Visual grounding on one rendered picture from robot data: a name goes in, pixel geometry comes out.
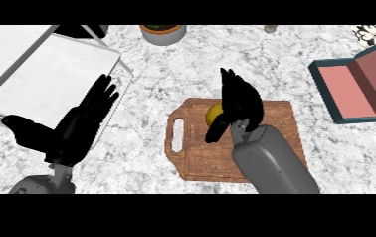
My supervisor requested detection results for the grey pot with orange rim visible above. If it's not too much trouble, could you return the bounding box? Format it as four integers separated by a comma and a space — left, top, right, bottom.
140, 24, 189, 47

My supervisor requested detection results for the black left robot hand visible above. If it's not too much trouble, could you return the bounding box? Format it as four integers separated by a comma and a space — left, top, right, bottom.
0, 74, 121, 167

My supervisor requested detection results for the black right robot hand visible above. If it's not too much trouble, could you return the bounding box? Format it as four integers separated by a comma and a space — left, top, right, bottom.
204, 67, 266, 144

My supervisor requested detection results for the yellow lemon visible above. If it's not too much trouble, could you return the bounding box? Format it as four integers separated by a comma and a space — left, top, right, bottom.
204, 101, 226, 127

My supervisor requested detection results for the brown wooden cutting board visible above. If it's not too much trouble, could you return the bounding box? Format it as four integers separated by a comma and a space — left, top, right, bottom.
164, 97, 310, 184

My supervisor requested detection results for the white flat tray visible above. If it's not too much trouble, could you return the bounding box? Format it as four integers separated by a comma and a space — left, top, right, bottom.
0, 25, 136, 149

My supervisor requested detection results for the black and white patterned object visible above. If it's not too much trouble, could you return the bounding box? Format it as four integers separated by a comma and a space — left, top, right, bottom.
351, 25, 376, 48

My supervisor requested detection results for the teal and pink open box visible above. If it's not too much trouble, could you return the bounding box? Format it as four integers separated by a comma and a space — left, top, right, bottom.
307, 45, 376, 125

